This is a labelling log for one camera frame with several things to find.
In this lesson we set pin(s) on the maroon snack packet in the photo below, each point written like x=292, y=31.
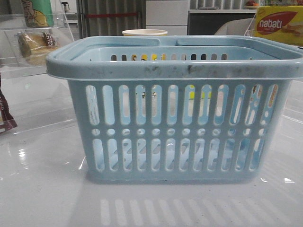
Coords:
x=4, y=116

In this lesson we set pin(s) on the bread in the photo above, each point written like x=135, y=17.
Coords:
x=34, y=47

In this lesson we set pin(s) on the yellow popcorn paper cup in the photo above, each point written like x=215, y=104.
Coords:
x=144, y=32

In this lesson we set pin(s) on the yellow nabati wafer box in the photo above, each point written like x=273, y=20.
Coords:
x=281, y=24

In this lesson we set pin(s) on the green yellow cartoon package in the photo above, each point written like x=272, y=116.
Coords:
x=37, y=13

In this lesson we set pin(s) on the white wire rack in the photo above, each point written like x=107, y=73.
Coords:
x=250, y=30

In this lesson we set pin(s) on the light blue plastic basket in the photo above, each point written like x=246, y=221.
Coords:
x=176, y=108

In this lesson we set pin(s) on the clear acrylic display shelf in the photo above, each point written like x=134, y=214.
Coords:
x=37, y=102

